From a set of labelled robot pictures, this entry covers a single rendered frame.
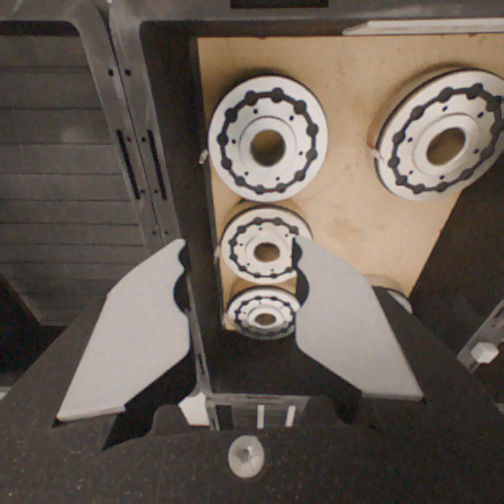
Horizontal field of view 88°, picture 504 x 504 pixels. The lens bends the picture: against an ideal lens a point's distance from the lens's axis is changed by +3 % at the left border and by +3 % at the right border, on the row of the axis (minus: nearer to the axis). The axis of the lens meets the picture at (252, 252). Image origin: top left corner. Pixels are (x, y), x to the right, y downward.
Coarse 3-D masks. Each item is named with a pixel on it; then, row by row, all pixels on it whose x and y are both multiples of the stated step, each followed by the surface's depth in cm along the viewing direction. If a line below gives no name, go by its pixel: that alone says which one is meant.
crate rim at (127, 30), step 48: (144, 0) 12; (192, 0) 12; (240, 0) 13; (288, 0) 13; (336, 0) 12; (384, 0) 12; (432, 0) 12; (480, 0) 12; (144, 48) 13; (144, 96) 14; (144, 144) 16; (192, 288) 23; (192, 336) 27; (480, 336) 26
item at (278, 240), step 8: (264, 232) 27; (248, 240) 28; (256, 240) 27; (264, 240) 27; (272, 240) 27; (280, 240) 27; (248, 248) 28; (280, 248) 28; (288, 248) 28; (248, 256) 29; (256, 256) 29; (280, 256) 29; (256, 264) 29; (264, 264) 29; (272, 264) 29; (280, 264) 29
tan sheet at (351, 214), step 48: (240, 48) 21; (288, 48) 21; (336, 48) 21; (384, 48) 21; (432, 48) 21; (480, 48) 20; (336, 96) 23; (384, 96) 23; (336, 144) 25; (432, 144) 25; (336, 192) 28; (384, 192) 28; (336, 240) 31; (384, 240) 31; (432, 240) 31
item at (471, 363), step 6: (498, 330) 25; (492, 336) 26; (498, 336) 26; (486, 342) 26; (492, 342) 26; (498, 342) 26; (468, 360) 28; (474, 360) 28; (468, 366) 29; (474, 366) 29; (498, 402) 34
